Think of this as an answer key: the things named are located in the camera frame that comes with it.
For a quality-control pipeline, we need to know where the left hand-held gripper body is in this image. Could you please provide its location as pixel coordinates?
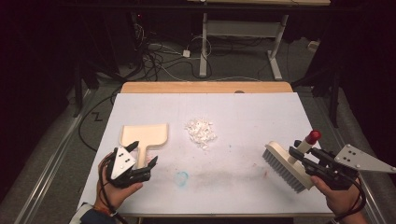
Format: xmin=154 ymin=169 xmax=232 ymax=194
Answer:
xmin=106 ymin=147 xmax=152 ymax=189

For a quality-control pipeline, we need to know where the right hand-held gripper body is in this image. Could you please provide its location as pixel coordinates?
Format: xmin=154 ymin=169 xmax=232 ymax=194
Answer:
xmin=303 ymin=144 xmax=396 ymax=190

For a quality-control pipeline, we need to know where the cream brush with red-tipped handle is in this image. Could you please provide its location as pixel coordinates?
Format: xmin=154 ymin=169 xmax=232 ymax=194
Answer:
xmin=262 ymin=129 xmax=322 ymax=194

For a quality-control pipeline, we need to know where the cream plastic dustpan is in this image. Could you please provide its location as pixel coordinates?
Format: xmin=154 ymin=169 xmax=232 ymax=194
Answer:
xmin=119 ymin=122 xmax=169 ymax=171

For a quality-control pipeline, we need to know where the pile of white paper scraps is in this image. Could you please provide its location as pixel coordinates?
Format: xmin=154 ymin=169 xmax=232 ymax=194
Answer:
xmin=185 ymin=118 xmax=218 ymax=151

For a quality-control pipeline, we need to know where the person's left hand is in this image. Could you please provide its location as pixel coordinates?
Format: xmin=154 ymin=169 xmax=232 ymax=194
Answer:
xmin=94 ymin=152 xmax=144 ymax=213

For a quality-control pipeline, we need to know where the person's right hand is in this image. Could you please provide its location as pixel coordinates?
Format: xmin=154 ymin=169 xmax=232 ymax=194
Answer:
xmin=310 ymin=175 xmax=363 ymax=217

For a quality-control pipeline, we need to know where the black metal stand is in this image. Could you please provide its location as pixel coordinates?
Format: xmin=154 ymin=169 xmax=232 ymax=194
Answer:
xmin=292 ymin=68 xmax=342 ymax=129
xmin=73 ymin=62 xmax=94 ymax=119

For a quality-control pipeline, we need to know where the white table cover sheet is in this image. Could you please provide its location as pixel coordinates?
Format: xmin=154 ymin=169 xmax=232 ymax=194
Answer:
xmin=77 ymin=92 xmax=334 ymax=216

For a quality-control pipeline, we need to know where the wooden table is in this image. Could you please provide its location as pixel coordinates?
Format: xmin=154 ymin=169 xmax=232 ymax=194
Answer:
xmin=120 ymin=81 xmax=334 ymax=218

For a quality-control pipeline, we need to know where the white metal-framed desk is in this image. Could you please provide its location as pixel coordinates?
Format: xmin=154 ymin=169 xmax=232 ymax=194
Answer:
xmin=186 ymin=0 xmax=332 ymax=81

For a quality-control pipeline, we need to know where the left hand-held gripper black cable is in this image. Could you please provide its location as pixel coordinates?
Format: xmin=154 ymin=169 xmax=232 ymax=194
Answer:
xmin=98 ymin=157 xmax=129 ymax=224

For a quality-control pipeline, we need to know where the hand-held gripper black cable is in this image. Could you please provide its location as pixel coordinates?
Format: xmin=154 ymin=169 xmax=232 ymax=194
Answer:
xmin=325 ymin=176 xmax=368 ymax=224
xmin=98 ymin=157 xmax=129 ymax=224

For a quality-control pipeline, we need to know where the right hand-held gripper black cable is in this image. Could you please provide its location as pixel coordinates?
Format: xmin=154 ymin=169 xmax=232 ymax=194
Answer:
xmin=325 ymin=176 xmax=368 ymax=224

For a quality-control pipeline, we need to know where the aluminium floor rail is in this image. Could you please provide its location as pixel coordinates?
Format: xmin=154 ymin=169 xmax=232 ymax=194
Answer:
xmin=323 ymin=124 xmax=387 ymax=224
xmin=21 ymin=90 xmax=94 ymax=224

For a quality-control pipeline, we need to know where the orange bead bracelet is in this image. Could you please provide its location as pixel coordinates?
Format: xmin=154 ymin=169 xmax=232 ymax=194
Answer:
xmin=92 ymin=203 xmax=118 ymax=218

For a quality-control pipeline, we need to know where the black floor cable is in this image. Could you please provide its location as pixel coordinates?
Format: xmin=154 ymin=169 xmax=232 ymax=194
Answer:
xmin=78 ymin=90 xmax=122 ymax=153

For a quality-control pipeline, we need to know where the tangle of floor cables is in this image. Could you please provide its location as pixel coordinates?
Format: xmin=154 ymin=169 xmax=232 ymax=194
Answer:
xmin=130 ymin=21 xmax=213 ymax=82

